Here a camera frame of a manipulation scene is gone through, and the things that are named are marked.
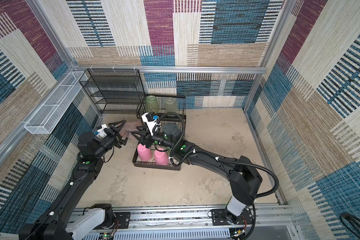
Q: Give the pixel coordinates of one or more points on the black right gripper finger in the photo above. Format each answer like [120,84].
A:
[140,136]
[143,128]

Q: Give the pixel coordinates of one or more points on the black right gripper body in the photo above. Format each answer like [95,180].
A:
[149,140]

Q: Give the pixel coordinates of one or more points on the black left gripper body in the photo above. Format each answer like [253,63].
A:
[112,140]

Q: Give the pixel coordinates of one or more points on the clear pink cup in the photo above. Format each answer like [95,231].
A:
[128,128]

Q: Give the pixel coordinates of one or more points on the opaque pink cup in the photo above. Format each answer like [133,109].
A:
[161,157]

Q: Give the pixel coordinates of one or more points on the pale frosted green cup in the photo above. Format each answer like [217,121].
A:
[171,105]

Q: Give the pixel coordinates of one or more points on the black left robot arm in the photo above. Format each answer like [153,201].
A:
[54,223]

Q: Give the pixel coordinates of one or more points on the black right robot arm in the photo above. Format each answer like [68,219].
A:
[243,176]

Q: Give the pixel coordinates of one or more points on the black two-tier dish rack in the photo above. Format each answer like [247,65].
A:
[171,127]

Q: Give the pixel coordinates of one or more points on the black mesh shelf rack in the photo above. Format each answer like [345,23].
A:
[112,91]

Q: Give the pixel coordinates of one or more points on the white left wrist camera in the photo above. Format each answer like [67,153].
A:
[100,131]

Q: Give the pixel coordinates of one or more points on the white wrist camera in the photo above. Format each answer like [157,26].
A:
[100,131]
[151,119]

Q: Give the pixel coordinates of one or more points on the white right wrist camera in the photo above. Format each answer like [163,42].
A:
[151,119]

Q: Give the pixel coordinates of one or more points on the white wire mesh basket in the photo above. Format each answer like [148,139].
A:
[45,119]

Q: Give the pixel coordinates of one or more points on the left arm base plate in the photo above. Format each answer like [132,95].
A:
[119,220]

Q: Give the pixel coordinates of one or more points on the aluminium front rail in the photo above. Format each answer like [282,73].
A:
[271,222]

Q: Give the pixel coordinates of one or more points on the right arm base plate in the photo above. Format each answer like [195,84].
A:
[222,217]

